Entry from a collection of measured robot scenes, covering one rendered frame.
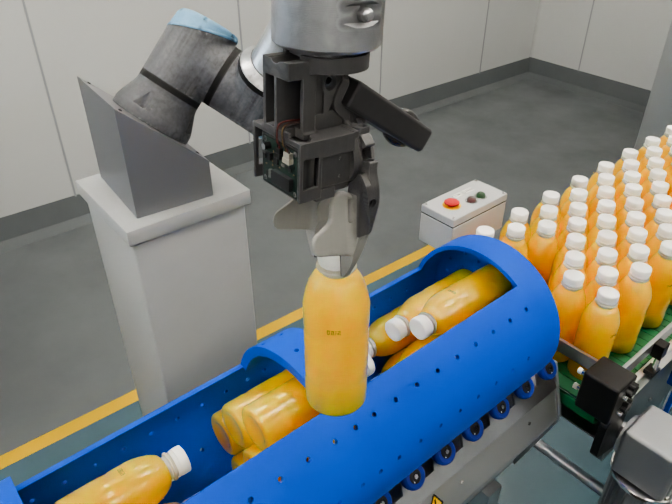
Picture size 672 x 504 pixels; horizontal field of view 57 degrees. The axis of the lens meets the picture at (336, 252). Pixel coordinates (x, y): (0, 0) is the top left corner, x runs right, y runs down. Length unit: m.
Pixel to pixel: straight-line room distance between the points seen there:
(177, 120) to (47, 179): 2.27
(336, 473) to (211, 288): 0.90
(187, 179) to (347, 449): 0.85
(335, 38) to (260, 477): 0.51
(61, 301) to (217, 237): 1.72
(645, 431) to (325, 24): 1.09
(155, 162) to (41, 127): 2.18
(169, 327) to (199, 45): 0.69
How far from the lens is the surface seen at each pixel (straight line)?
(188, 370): 1.75
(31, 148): 3.60
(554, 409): 1.35
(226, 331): 1.74
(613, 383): 1.24
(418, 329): 1.01
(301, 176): 0.50
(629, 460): 1.41
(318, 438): 0.80
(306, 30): 0.49
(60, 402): 2.68
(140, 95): 1.46
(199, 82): 1.46
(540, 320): 1.07
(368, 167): 0.54
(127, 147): 1.40
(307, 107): 0.51
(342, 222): 0.56
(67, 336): 2.97
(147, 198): 1.46
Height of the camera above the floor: 1.82
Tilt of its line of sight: 34 degrees down
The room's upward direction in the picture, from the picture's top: straight up
